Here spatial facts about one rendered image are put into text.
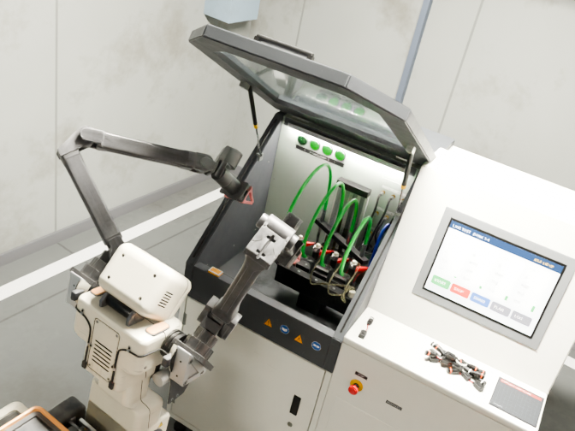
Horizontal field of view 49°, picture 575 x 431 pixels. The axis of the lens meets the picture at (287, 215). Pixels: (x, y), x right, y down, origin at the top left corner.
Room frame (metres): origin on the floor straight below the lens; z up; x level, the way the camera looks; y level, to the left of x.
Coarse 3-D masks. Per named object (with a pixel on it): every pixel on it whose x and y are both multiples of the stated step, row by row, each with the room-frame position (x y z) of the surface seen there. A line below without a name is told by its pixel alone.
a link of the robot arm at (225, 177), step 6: (222, 162) 1.91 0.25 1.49; (216, 168) 1.90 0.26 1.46; (222, 168) 1.89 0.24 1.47; (228, 168) 1.93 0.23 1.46; (216, 174) 1.88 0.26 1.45; (222, 174) 1.88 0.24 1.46; (228, 174) 1.89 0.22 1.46; (216, 180) 1.87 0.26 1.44; (222, 180) 1.88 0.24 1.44; (228, 180) 1.89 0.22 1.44
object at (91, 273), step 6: (96, 258) 1.57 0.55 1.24; (90, 264) 1.55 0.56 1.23; (96, 264) 1.55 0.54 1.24; (102, 264) 1.55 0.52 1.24; (72, 270) 1.53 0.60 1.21; (78, 270) 1.53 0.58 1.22; (84, 270) 1.53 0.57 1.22; (90, 270) 1.53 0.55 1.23; (96, 270) 1.53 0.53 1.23; (102, 270) 1.54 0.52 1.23; (84, 276) 1.51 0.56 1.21; (90, 276) 1.51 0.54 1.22; (96, 276) 1.52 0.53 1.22; (90, 282) 1.49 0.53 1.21; (96, 282) 1.49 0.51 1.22
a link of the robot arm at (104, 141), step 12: (84, 132) 1.74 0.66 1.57; (96, 132) 1.75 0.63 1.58; (96, 144) 1.81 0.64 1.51; (108, 144) 1.77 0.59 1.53; (120, 144) 1.79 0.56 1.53; (132, 144) 1.81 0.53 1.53; (144, 144) 1.82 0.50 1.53; (156, 144) 1.85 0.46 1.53; (132, 156) 1.81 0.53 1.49; (144, 156) 1.80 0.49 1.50; (156, 156) 1.82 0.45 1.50; (168, 156) 1.84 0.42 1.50; (180, 156) 1.85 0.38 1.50; (192, 156) 1.86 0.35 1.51; (204, 156) 1.88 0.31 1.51; (192, 168) 1.85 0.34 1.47; (204, 168) 1.86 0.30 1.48
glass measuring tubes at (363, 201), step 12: (348, 180) 2.39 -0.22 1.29; (336, 192) 2.40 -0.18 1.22; (348, 192) 2.36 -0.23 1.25; (360, 192) 2.33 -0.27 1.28; (336, 204) 2.38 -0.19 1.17; (360, 204) 2.33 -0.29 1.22; (336, 216) 2.39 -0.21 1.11; (348, 216) 2.35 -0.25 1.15; (360, 216) 2.35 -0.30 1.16; (348, 228) 2.37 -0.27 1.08; (324, 240) 2.38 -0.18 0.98
